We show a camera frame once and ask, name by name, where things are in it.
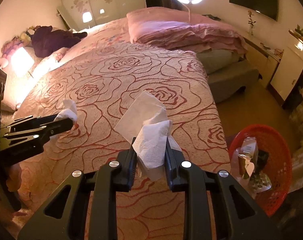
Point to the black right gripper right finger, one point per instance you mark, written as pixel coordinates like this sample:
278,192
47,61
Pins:
215,202

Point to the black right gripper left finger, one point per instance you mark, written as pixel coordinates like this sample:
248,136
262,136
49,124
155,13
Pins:
84,204

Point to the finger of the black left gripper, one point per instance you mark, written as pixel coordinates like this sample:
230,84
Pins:
26,123
26,144

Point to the small white tissue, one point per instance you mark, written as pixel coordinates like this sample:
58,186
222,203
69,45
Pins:
69,111

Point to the black plastic bag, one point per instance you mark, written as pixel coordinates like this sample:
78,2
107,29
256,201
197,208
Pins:
262,160

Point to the white paper tissue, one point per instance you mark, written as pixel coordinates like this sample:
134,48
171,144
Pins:
147,126

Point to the pill blister pack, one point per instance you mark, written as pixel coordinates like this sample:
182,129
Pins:
260,182

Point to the silver foil package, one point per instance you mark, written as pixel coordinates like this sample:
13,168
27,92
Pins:
247,157

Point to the red plastic mesh trash basket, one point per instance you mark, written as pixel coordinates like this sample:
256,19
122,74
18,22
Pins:
278,167

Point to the purple garment on bed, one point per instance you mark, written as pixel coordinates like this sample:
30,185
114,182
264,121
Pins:
45,40

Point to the rose pattern bedspread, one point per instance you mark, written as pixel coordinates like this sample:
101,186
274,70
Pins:
103,75

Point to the pink lace curtain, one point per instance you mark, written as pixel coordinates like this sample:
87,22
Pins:
296,118

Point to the white sliding door wardrobe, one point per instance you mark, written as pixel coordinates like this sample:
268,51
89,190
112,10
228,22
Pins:
81,14

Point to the white tall cabinet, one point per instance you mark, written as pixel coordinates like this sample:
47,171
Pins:
289,69

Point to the white low tv cabinet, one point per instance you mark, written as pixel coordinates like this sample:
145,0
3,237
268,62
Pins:
265,60

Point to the folded pink quilt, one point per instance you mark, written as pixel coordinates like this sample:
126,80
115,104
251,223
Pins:
173,29

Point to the rose in glass vase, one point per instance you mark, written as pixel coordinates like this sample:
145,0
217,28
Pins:
251,23

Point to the grey bed frame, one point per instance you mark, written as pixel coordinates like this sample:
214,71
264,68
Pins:
227,73

